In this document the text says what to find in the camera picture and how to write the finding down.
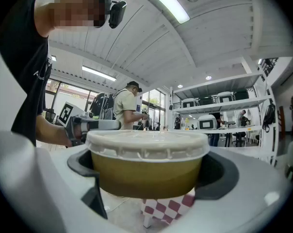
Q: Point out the white metal shelving unit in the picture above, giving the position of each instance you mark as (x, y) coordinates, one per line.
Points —
(221, 107)

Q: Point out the white case with black panel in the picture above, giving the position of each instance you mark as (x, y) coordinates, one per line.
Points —
(225, 97)
(207, 122)
(189, 103)

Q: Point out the round ceiling downlight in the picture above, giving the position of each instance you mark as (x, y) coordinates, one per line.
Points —
(208, 77)
(180, 86)

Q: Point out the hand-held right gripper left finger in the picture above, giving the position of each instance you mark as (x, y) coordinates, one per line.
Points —
(35, 190)

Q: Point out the black hanging backpack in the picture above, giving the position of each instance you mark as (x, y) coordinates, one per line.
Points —
(269, 116)

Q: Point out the lidded soup container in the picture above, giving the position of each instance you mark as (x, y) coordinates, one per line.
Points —
(146, 173)

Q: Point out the red checkered cloth table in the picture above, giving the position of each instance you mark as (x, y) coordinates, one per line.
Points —
(168, 209)

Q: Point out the black head-mounted camera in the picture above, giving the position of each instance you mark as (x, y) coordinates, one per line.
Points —
(117, 14)

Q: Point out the person's left forearm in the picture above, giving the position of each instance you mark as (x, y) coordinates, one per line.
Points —
(50, 132)

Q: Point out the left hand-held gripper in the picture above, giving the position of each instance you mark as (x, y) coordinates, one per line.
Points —
(70, 111)

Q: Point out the person's left hand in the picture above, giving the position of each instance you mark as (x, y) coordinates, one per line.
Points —
(77, 131)

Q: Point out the small ceiling light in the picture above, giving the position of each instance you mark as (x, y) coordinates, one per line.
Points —
(53, 58)

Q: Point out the person's head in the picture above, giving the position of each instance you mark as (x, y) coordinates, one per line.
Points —
(73, 6)

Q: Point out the person's black t-shirt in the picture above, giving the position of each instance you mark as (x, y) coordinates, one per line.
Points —
(20, 57)

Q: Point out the long ceiling light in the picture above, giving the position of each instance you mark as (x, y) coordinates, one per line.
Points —
(99, 73)
(168, 1)

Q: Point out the yellow bottle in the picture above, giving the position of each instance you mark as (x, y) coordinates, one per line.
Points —
(186, 123)

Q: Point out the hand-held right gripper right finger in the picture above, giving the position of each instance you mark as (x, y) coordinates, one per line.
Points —
(246, 198)

